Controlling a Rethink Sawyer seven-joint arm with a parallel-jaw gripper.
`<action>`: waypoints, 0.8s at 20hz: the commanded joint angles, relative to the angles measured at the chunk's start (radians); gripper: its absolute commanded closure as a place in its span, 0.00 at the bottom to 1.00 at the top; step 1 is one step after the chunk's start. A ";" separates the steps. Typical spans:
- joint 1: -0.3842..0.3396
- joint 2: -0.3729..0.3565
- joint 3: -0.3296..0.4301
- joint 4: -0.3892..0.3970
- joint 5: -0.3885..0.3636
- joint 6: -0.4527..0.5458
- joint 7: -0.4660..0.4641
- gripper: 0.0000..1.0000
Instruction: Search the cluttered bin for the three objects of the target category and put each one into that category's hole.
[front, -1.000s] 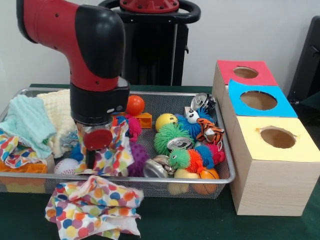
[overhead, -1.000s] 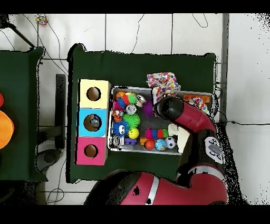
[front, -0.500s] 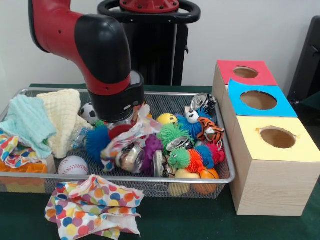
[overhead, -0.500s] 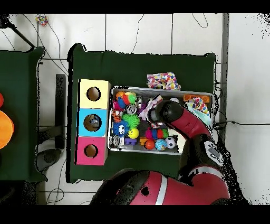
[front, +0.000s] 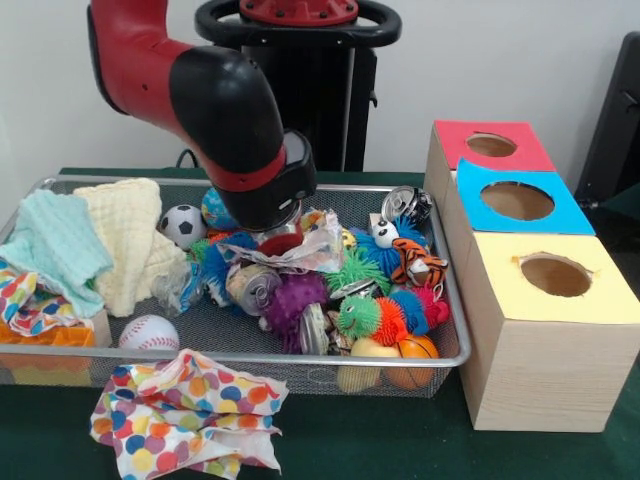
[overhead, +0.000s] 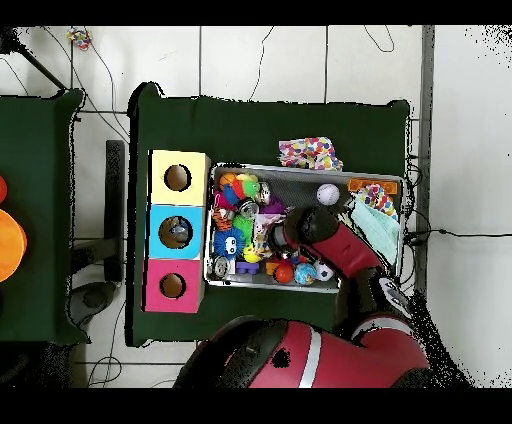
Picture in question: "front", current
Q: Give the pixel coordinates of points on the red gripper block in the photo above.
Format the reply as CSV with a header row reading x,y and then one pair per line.
x,y
281,244

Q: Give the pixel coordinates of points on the polka dot cloth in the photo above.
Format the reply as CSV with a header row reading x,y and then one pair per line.
x,y
320,248
30,305
190,415

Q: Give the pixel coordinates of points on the white knitted cloth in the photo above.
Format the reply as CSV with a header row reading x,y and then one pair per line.
x,y
125,240

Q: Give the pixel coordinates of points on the mint green knitted cloth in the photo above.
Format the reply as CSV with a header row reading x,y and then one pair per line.
x,y
55,250

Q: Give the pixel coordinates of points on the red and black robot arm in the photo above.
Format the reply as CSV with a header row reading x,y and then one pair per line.
x,y
200,100

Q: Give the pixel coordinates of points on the wooden box with three holes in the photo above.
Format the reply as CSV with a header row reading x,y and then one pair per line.
x,y
540,350

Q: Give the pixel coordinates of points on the crushed silver can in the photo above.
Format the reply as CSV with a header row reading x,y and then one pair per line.
x,y
255,288

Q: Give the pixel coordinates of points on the purple spiky ball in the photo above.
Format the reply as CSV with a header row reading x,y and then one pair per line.
x,y
295,305

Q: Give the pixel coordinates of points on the blue spiky ball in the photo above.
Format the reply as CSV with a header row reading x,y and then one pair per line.
x,y
218,270

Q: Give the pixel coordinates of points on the green spiky ball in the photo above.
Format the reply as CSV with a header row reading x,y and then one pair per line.
x,y
358,270

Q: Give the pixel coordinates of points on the small soccer ball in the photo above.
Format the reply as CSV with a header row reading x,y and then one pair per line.
x,y
183,226

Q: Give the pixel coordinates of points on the rainbow spiky caterpillar toy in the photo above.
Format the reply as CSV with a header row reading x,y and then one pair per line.
x,y
385,317

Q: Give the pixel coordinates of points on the orange striped tiger toy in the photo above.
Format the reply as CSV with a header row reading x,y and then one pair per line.
x,y
420,262

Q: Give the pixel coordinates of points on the small white baseball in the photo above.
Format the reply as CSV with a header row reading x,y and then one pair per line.
x,y
150,332

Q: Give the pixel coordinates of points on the green cloth side table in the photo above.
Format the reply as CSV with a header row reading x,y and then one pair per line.
x,y
625,205

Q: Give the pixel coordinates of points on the black upright panel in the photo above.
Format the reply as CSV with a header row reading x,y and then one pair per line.
x,y
620,130

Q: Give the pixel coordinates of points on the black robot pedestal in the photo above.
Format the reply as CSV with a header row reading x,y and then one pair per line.
x,y
330,100

